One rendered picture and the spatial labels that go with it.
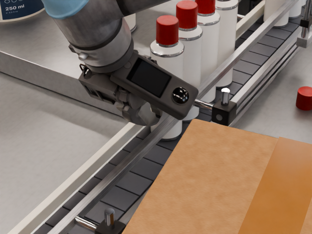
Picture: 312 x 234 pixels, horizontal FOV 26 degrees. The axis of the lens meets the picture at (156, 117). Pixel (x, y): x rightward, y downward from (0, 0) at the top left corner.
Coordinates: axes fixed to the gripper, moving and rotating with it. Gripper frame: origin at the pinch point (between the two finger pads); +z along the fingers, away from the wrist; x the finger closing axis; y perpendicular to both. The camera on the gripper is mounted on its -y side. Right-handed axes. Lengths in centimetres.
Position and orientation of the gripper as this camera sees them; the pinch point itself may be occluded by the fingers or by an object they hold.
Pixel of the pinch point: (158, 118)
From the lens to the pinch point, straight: 104.2
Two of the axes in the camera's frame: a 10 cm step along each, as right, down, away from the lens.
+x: -4.6, 8.4, -3.0
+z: 2.6, 4.5, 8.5
